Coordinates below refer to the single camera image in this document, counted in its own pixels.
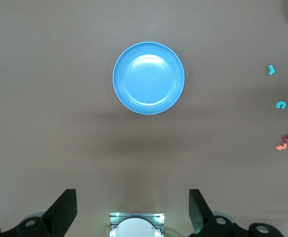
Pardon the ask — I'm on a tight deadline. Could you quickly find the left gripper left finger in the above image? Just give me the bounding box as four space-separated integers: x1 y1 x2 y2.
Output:
0 189 78 237

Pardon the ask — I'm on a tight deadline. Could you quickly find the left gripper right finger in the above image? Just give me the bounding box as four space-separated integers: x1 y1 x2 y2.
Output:
188 189 283 237

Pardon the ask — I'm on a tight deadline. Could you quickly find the brown table cover mat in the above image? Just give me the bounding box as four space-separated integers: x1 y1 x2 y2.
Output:
0 0 288 237

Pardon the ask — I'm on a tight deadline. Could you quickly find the blue plate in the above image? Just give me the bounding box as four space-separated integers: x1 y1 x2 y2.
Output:
112 41 185 116

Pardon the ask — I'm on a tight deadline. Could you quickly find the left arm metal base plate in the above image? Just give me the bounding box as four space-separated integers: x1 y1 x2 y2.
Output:
110 212 165 232

